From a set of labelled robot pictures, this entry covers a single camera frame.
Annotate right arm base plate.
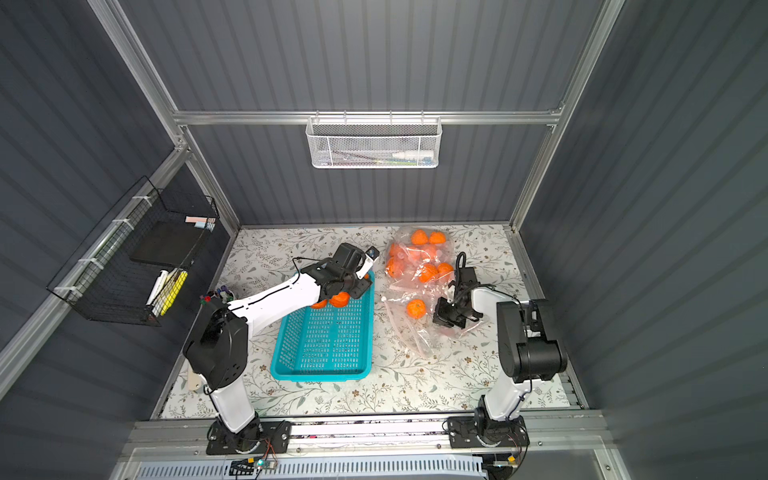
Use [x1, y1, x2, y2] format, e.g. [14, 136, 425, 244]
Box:
[442, 416, 530, 451]

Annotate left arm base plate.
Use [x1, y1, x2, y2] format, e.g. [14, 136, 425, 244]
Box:
[206, 418, 293, 456]

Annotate white wire mesh basket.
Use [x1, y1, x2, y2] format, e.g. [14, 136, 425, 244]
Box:
[305, 117, 443, 169]

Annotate clear zip-top bag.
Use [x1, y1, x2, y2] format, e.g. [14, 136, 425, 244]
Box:
[385, 227, 455, 292]
[381, 281, 484, 358]

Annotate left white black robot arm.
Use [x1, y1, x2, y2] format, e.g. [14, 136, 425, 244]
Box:
[182, 243, 380, 436]

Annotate black wire wall basket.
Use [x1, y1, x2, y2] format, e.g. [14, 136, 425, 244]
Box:
[47, 177, 219, 326]

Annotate green led circuit board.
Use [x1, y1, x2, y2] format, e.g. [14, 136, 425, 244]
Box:
[228, 458, 278, 479]

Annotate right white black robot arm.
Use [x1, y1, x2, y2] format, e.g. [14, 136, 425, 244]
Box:
[433, 252, 568, 436]

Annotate black notebook in basket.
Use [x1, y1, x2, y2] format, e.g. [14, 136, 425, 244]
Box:
[129, 222, 211, 268]

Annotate pink pen cup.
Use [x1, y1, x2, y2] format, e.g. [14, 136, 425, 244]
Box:
[200, 285, 236, 304]

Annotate pink sticky notes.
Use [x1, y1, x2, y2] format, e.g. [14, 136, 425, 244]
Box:
[185, 216, 217, 231]

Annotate teal plastic basket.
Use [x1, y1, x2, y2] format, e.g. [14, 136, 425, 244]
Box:
[270, 286, 375, 382]

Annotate yellow marker in basket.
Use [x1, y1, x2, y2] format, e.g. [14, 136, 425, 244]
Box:
[152, 269, 188, 317]

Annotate white marker in basket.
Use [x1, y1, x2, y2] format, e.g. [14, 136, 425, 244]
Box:
[146, 270, 169, 306]

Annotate orange bag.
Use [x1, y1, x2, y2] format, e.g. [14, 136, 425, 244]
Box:
[418, 263, 439, 284]
[437, 263, 454, 277]
[406, 299, 427, 320]
[428, 231, 447, 245]

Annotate aluminium linear rail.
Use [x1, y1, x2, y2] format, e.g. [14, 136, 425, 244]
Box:
[119, 410, 616, 462]

